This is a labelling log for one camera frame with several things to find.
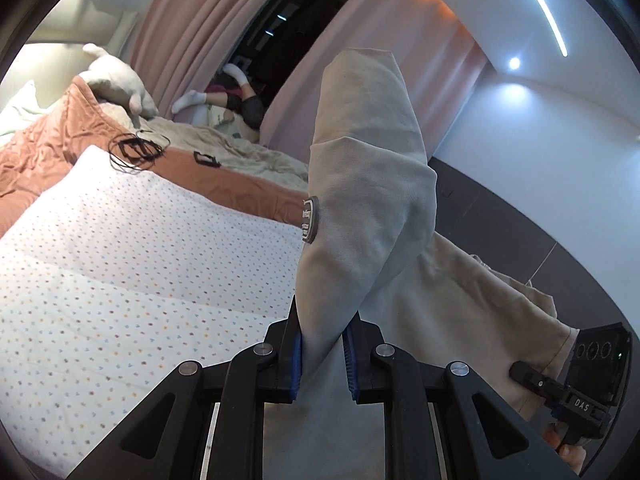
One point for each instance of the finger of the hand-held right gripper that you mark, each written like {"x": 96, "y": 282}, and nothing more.
{"x": 530, "y": 375}

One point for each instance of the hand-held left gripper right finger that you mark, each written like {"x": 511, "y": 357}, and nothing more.
{"x": 352, "y": 360}

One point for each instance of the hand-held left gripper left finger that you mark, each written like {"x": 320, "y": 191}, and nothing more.
{"x": 296, "y": 360}

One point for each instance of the large beige garment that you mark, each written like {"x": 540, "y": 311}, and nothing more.
{"x": 360, "y": 185}

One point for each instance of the person's right hand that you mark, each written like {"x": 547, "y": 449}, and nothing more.
{"x": 570, "y": 457}

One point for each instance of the white dotted quilt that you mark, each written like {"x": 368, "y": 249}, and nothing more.
{"x": 125, "y": 285}

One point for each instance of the crumpled beige blanket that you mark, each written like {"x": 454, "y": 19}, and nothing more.
{"x": 240, "y": 155}

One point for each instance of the patterned pillow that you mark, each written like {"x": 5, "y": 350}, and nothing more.
{"x": 222, "y": 117}

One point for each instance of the pink curtain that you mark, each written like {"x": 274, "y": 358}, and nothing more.
{"x": 430, "y": 60}
{"x": 185, "y": 25}

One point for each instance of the round ceiling spotlight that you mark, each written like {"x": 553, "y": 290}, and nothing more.
{"x": 513, "y": 63}

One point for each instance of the white plush toy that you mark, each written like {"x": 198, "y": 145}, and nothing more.
{"x": 117, "y": 77}

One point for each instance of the dark window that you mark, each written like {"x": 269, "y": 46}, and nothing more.
{"x": 300, "y": 25}

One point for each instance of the orange-brown blanket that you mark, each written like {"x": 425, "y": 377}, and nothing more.
{"x": 50, "y": 130}

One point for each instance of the ceiling light strip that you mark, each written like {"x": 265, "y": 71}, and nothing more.
{"x": 542, "y": 7}

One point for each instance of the white pillow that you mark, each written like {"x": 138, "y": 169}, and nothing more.
{"x": 17, "y": 110}

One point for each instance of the cream padded headboard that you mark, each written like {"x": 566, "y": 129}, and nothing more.
{"x": 75, "y": 20}

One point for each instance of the small black frame piece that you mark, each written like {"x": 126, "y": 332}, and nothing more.
{"x": 207, "y": 164}

